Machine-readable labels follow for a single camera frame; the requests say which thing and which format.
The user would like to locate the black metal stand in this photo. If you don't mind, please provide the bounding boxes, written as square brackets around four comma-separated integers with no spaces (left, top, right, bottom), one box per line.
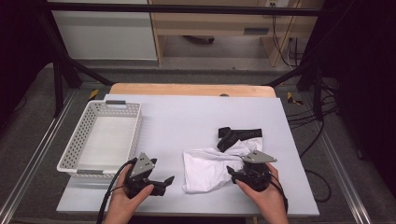
[36,12,115,119]
[264,55,340,122]

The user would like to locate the person's right hand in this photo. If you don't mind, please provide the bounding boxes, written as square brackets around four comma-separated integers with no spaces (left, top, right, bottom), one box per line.
[234,162,290,220]

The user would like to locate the white cabinet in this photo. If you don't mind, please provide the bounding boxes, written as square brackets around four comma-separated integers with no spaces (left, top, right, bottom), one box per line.
[46,0,158,62]

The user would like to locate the aluminium floor rail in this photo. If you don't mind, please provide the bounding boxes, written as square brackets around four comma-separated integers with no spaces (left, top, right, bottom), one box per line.
[303,90,375,224]
[0,90,78,224]

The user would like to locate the black hanging cable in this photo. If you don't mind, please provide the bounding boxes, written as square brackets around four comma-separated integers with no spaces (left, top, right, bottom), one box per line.
[271,14,293,68]

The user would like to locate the white pants with black waistband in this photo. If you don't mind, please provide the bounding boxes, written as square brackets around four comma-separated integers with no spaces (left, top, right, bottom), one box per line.
[181,126,264,194]

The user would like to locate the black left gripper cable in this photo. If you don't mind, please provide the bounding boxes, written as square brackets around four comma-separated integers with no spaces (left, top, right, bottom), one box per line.
[96,158,138,224]

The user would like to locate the black curtain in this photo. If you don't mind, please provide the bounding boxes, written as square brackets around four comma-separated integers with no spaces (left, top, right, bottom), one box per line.
[0,0,60,132]
[302,0,396,190]

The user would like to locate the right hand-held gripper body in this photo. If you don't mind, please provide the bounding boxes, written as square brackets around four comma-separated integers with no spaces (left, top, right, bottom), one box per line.
[233,149,278,192]

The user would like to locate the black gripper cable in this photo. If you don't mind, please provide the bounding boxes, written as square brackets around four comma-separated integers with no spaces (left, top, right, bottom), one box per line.
[96,158,138,224]
[269,174,290,216]

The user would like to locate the bundle of black floor cables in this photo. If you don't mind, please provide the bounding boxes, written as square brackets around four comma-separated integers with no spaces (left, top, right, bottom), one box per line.
[286,78,340,130]

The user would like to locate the light wooden table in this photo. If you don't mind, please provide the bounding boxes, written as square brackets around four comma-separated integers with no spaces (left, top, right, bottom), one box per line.
[109,82,277,98]

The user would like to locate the dark grey low object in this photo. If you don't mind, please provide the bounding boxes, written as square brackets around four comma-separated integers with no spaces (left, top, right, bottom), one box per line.
[182,35,216,45]

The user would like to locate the light wooden desk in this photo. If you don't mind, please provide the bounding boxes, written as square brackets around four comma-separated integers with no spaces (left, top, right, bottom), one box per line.
[148,0,325,68]

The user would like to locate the white perforated plastic basket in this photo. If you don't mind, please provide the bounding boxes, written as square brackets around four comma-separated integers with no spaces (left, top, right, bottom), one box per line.
[56,100,144,181]

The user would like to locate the long black floor cable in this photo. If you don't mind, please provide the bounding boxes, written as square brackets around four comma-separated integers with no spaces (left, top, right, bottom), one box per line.
[300,119,332,203]

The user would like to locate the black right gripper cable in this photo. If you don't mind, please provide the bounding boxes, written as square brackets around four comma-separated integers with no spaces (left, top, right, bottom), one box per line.
[269,174,290,216]

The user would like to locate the black horizontal frame bar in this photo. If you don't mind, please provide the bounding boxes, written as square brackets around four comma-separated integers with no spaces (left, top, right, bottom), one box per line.
[46,2,325,17]

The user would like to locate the grey desk label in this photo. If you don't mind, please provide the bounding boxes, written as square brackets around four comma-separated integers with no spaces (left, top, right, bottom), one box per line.
[243,27,270,35]

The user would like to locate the person's left hand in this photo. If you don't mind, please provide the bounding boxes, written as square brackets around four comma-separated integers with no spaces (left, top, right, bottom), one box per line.
[105,166,156,220]

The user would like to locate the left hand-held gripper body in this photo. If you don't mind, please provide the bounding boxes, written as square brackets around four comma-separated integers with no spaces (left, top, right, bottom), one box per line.
[124,152,166,200]

